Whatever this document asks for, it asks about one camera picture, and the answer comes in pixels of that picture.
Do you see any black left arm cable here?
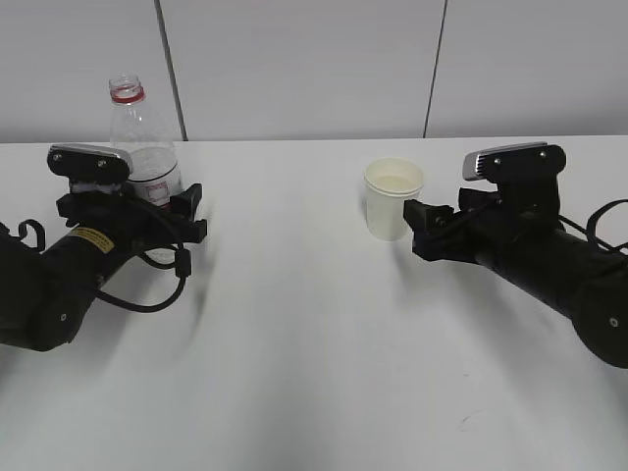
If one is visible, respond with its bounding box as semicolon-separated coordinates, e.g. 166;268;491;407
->
95;195;192;314

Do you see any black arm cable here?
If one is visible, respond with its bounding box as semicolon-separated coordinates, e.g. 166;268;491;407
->
553;197;628;256
95;195;192;314

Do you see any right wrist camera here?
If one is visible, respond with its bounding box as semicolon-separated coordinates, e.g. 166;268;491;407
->
462;142;566;219

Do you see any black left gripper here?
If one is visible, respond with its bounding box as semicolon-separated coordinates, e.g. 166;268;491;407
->
57;183;207;252

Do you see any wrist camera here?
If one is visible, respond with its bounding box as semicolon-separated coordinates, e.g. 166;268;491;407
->
462;142;566;219
47;143;132;192

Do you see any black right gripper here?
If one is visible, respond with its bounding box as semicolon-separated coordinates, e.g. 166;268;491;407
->
402;185;559;268

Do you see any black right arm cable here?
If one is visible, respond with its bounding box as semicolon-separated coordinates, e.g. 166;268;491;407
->
553;197;628;256

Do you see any clear plastic water bottle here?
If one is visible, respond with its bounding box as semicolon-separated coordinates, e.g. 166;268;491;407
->
109;74;183;209

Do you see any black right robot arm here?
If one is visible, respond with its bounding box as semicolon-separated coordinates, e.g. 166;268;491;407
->
402;188;627;368

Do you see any white paper cup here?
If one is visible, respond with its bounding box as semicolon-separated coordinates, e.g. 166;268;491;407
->
364;157;424;241

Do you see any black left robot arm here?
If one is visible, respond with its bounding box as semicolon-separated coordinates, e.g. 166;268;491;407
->
1;183;208;351

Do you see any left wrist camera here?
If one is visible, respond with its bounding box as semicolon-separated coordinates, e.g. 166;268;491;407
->
47;143;132;192

